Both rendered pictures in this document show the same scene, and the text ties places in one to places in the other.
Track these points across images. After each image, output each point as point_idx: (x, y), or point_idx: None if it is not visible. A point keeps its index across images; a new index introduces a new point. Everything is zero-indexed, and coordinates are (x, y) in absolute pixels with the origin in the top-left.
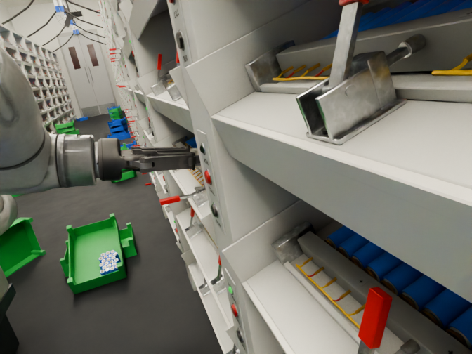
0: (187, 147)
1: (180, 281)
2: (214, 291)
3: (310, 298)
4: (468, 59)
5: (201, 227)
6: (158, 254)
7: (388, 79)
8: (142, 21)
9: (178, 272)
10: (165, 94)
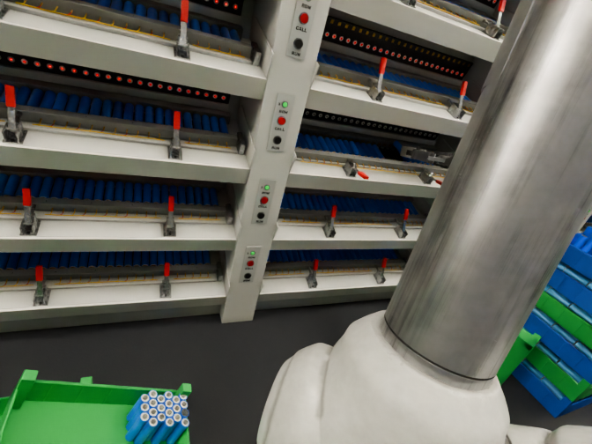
0: (418, 149)
1: (225, 331)
2: (401, 239)
3: None
4: None
5: (323, 226)
6: (127, 360)
7: None
8: (425, 34)
9: (203, 334)
10: (403, 105)
